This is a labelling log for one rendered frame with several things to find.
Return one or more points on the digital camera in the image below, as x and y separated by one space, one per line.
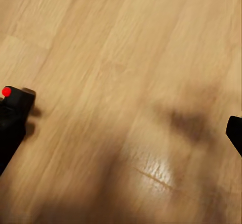
16 103

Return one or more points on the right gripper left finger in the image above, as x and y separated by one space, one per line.
12 132

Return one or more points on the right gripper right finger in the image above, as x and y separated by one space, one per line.
234 132

